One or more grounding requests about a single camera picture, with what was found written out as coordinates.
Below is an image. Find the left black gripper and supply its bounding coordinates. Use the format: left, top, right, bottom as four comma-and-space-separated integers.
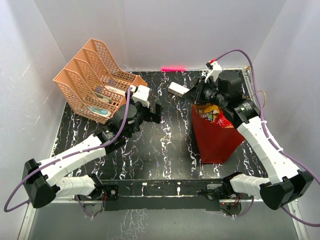
126, 91, 163, 139

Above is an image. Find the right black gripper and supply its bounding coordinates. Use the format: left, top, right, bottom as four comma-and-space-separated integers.
183, 76, 228, 108

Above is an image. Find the red brown paper bag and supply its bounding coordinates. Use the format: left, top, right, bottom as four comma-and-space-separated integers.
191, 103, 245, 164

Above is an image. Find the red candy bag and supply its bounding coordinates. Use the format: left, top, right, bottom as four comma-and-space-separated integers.
214, 111, 234, 128

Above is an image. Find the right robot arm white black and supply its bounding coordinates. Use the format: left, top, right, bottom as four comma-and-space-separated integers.
182, 71, 314, 210

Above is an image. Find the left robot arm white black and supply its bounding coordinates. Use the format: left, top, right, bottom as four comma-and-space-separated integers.
22, 102, 163, 209

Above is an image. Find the yellow snack bag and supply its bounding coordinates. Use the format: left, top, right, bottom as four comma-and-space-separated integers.
196, 104, 221, 123

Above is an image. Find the small white red box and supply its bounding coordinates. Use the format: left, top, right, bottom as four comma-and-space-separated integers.
168, 82, 190, 98

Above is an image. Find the white packet in organizer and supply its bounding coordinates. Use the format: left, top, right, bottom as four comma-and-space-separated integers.
105, 85, 126, 96

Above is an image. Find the blue white item in organizer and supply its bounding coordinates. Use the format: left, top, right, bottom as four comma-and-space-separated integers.
88, 106, 111, 117

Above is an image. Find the pink plastic file organizer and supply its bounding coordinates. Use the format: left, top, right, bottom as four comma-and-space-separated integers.
53, 38, 148, 124

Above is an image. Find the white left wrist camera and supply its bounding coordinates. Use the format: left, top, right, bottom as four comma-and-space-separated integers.
131, 85, 151, 108

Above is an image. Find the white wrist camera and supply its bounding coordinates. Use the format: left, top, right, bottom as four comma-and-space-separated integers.
131, 85, 151, 108
204, 58, 223, 83

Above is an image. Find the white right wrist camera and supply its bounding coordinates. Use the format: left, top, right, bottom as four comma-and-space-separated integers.
204, 58, 223, 83

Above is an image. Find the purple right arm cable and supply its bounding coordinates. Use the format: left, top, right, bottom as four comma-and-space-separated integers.
214, 49, 320, 228

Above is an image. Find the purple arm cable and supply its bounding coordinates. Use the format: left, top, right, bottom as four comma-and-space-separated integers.
214, 49, 320, 228
3, 86, 133, 213

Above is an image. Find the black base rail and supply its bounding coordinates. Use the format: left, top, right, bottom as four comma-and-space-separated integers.
74, 178, 251, 213

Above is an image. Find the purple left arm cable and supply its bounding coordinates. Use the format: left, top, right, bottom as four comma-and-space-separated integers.
3, 86, 133, 213

